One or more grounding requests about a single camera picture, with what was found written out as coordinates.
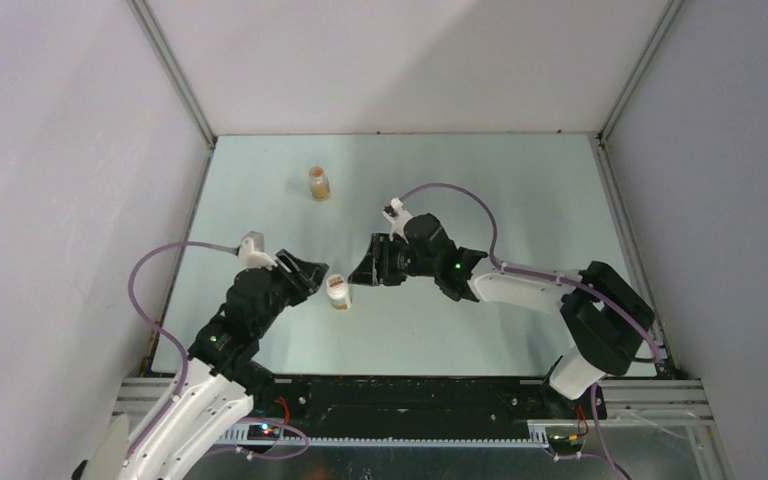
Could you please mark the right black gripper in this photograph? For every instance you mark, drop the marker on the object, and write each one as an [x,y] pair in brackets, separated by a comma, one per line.
[375,268]

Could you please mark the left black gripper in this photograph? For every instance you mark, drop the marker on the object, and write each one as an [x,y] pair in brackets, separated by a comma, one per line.
[305,279]

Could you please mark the white pill bottle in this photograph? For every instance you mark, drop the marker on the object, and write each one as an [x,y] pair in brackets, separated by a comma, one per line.
[338,292]

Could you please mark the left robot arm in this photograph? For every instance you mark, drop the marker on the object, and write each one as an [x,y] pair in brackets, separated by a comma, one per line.
[219,382]

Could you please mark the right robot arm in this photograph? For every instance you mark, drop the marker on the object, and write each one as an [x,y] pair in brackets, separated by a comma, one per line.
[607,319]

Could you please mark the amber glass pill bottle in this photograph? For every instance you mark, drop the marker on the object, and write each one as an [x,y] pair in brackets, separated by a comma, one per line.
[318,184]

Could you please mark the left circuit board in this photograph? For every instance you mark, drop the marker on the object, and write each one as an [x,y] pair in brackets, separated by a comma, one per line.
[262,433]

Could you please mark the circuit board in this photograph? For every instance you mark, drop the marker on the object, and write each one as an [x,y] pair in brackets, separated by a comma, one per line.
[566,446]
[262,433]

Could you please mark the right circuit board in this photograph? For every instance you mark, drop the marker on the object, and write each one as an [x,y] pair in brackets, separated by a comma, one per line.
[566,446]

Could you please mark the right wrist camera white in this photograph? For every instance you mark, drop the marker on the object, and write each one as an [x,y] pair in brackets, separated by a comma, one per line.
[398,217]

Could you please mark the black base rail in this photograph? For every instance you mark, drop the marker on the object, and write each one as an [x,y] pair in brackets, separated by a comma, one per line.
[417,408]

